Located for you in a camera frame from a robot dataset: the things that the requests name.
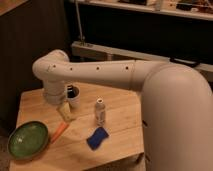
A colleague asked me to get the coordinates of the wooden table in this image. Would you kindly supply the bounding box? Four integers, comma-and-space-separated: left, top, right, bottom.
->
10, 83, 144, 171

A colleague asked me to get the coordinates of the upper shelf with items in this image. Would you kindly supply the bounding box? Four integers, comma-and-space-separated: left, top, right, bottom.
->
69, 0, 213, 21

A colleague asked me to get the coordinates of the orange carrot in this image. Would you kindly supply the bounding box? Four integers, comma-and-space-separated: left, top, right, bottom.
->
50, 122, 69, 143

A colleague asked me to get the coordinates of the white cup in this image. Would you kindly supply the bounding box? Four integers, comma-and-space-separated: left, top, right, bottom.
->
67, 85, 80, 108

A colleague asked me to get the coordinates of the blue sponge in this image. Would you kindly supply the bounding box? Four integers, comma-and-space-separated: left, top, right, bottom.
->
86, 127, 109, 150

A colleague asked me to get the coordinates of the small white bottle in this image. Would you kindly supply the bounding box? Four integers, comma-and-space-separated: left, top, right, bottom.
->
95, 98, 106, 126

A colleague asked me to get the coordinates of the metal vertical pole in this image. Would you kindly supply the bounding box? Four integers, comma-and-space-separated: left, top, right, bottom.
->
74, 0, 85, 45

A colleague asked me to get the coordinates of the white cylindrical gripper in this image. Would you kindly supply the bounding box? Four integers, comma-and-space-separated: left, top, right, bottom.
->
43, 81, 74, 122

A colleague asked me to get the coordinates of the green bowl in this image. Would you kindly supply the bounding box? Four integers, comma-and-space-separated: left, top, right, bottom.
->
7, 121, 49, 160

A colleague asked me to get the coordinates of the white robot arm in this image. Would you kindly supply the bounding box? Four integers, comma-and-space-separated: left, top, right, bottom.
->
32, 50, 213, 171

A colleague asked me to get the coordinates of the grey metal shelf beam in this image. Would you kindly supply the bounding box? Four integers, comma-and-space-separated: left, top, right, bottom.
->
71, 41, 213, 82

